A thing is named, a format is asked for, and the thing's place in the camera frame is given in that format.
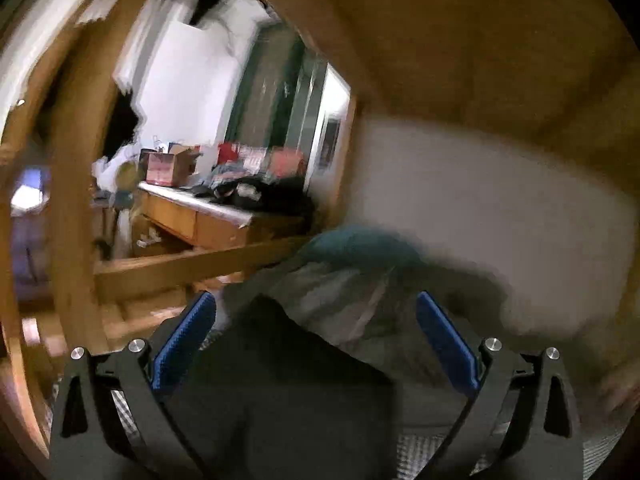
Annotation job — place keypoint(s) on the green door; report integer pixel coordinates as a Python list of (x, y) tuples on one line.
[(270, 90)]

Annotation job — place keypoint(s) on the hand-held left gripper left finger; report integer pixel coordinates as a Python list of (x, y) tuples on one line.
[(185, 335)]

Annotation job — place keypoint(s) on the pile of dark clothes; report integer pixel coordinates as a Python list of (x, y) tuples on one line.
[(270, 197)]

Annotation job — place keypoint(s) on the red box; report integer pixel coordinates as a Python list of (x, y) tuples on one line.
[(285, 162)]

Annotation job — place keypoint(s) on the wooden desk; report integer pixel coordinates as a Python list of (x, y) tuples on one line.
[(170, 215)]

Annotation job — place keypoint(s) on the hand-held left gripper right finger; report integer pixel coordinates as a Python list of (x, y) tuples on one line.
[(445, 340)]

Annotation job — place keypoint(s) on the dark green garment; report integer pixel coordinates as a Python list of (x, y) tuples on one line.
[(280, 390)]

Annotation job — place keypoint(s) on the wall picture frame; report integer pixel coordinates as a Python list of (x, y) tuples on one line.
[(330, 142)]

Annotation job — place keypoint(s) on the wooden bed frame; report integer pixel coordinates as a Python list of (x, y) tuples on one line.
[(75, 185)]

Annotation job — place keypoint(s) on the checked bed sheet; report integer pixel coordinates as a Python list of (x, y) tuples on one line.
[(425, 452)]

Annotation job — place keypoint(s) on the teal cloth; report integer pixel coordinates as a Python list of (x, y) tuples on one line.
[(355, 247)]

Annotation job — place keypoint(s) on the cardboard box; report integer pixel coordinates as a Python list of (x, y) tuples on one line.
[(162, 167)]

